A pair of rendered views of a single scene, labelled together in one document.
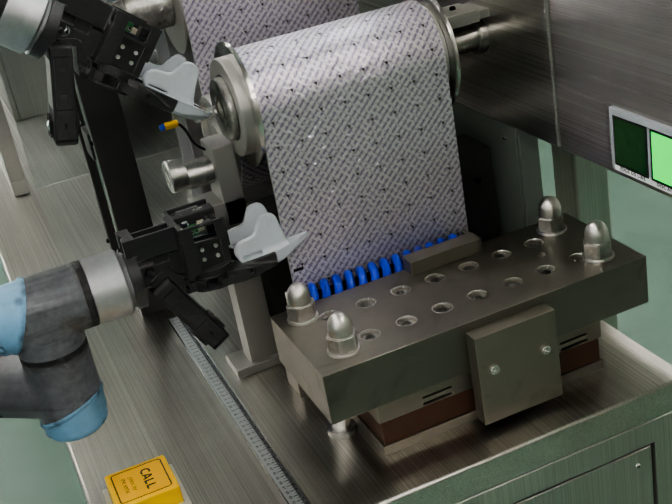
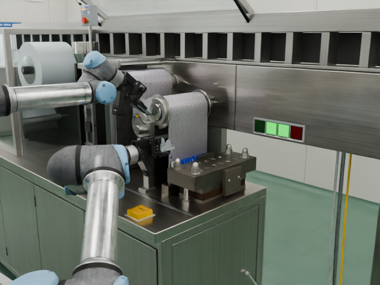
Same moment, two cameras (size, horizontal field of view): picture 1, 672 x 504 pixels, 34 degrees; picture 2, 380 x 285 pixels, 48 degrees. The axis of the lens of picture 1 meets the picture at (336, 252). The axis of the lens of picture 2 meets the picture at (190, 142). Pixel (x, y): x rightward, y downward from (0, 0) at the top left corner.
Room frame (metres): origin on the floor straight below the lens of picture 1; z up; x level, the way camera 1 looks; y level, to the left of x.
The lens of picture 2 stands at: (-0.44, 0.74, 1.57)
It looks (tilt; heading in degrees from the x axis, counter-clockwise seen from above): 14 degrees down; 334
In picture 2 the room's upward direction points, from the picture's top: straight up
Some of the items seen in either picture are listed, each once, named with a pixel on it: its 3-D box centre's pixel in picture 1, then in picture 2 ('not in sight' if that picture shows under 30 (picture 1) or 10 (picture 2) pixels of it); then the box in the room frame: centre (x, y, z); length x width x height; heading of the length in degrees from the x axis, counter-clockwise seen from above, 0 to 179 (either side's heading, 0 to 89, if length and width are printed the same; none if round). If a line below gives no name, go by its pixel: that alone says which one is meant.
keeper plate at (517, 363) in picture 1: (516, 365); (232, 180); (1.01, -0.17, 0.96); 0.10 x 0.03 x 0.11; 109
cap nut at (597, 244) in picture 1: (596, 238); (245, 152); (1.10, -0.29, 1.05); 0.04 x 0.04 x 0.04
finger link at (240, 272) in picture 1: (238, 267); (160, 153); (1.11, 0.11, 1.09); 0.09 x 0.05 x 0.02; 107
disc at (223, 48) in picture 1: (238, 104); (158, 111); (1.21, 0.08, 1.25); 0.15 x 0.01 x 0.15; 19
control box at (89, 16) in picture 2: not in sight; (87, 15); (1.74, 0.23, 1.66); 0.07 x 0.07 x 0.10; 29
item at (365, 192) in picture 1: (372, 196); (188, 139); (1.19, -0.05, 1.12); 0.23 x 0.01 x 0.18; 109
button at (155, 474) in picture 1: (143, 489); (139, 212); (0.98, 0.25, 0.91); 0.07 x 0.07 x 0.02; 19
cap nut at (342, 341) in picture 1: (340, 331); (195, 167); (1.00, 0.01, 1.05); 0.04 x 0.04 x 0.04
